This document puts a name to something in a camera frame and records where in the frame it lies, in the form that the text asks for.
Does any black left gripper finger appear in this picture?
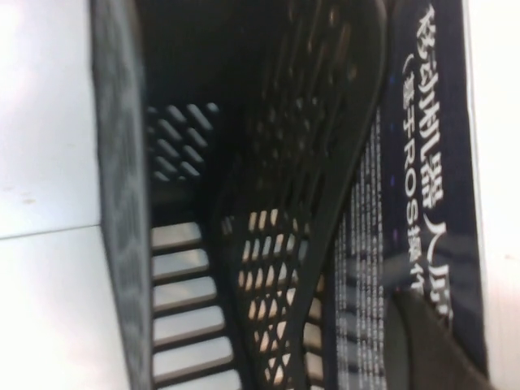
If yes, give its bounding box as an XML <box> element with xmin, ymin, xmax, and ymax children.
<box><xmin>385</xmin><ymin>288</ymin><xmax>504</xmax><ymax>390</ymax></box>

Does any dark mobile robot ROS book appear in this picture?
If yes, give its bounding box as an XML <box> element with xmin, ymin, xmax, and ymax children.
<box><xmin>331</xmin><ymin>0</ymin><xmax>491</xmax><ymax>390</ymax></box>

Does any black plastic three-slot book stand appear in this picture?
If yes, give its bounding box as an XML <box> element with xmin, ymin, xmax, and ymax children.
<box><xmin>89</xmin><ymin>0</ymin><xmax>393</xmax><ymax>390</ymax></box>

